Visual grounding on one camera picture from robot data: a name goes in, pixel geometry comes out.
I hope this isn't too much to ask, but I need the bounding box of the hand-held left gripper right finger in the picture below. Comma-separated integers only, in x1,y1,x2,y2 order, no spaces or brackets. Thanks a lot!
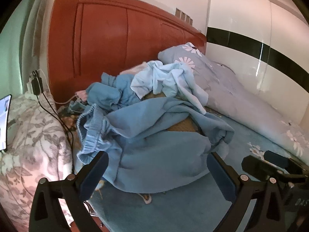
207,152,300,232

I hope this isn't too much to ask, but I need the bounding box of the black cable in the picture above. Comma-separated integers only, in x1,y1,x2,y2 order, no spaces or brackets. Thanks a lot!
36,92,76,155

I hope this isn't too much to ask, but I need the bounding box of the pink fleece garment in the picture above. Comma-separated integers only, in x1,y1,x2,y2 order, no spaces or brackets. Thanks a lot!
121,61,148,76

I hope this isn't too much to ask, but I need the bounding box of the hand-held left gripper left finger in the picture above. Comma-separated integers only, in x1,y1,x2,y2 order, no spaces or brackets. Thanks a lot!
29,151,109,232

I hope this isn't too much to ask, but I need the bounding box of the light blue shirt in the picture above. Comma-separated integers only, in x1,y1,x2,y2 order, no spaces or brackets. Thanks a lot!
130,60,208,115

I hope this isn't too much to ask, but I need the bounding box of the red headboard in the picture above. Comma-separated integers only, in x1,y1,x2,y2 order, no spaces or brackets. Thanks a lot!
48,0,207,107

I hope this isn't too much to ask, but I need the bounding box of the floral grey pillow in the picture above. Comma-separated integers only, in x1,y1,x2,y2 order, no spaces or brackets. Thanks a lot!
0,93,76,226

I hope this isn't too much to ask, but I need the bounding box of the blue fleece garment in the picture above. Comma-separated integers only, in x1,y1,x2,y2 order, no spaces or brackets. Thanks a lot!
77,99,236,194

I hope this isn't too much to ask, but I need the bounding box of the wall switch panel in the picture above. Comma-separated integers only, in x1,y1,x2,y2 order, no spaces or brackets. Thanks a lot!
175,8,194,25

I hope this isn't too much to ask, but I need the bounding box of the blue crumpled garment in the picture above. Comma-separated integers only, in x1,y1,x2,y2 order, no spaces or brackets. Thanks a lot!
86,72,145,113

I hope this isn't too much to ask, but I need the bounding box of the light blue daisy duvet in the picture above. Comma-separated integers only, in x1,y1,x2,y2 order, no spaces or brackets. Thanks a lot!
158,42,309,157

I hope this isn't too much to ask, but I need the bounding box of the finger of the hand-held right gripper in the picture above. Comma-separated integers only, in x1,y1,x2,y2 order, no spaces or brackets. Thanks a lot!
241,155,284,182
264,150,305,174

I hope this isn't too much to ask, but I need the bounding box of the black charger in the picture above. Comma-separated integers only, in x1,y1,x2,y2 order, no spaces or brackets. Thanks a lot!
31,70,45,95

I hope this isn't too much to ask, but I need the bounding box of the white power strip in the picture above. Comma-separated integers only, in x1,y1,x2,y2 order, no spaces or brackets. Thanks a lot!
25,69,50,95

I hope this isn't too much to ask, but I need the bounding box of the dark floral blanket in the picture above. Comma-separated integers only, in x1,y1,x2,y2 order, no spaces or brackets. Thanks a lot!
57,100,84,132

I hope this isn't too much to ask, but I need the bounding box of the white charging cable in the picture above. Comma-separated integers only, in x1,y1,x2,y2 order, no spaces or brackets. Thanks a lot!
55,95,81,105

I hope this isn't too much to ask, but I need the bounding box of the white wardrobe with black stripe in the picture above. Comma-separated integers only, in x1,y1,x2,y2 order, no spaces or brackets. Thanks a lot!
206,0,309,127

